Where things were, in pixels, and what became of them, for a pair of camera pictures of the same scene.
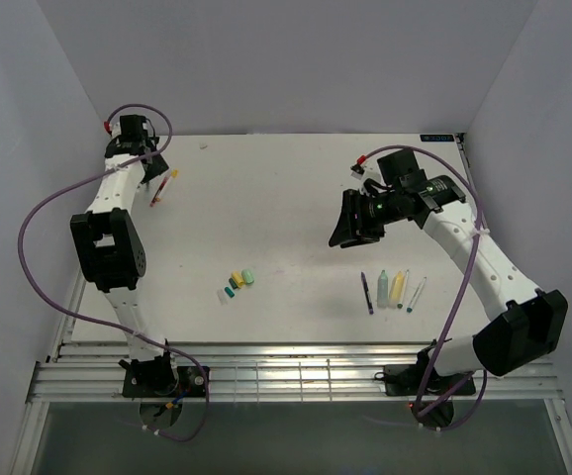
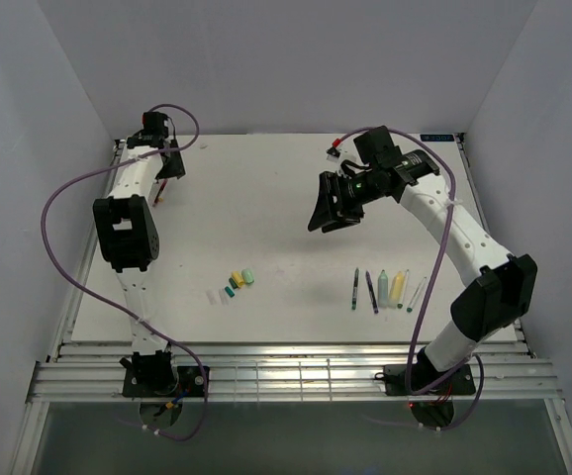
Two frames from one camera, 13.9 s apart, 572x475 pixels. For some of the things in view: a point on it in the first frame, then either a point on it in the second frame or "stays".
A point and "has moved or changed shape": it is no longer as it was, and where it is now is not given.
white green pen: (416, 295) stays
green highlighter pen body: (382, 290) stays
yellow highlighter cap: (238, 278) stays
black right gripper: (350, 232) -> (327, 211)
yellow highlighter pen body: (397, 290) stays
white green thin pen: (400, 305) stays
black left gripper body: (160, 166) -> (173, 167)
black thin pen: (367, 294) has moved or changed shape
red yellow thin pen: (160, 188) stays
